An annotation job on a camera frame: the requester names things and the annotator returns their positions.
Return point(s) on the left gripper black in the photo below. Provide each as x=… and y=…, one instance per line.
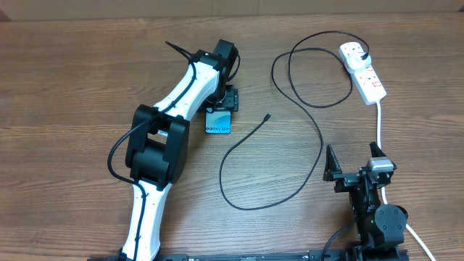
x=230, y=101

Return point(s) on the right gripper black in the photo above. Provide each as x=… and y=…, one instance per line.
x=346, y=180

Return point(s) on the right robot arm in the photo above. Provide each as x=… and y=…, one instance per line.
x=380, y=227

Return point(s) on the white power strip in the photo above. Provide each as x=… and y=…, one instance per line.
x=367, y=82

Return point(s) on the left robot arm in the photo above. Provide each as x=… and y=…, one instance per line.
x=158, y=140

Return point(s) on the blue Samsung Galaxy smartphone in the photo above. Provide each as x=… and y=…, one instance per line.
x=217, y=122

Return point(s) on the white charger plug adapter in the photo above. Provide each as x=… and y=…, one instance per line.
x=354, y=61

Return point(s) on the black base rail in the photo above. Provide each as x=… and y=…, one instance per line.
x=312, y=255

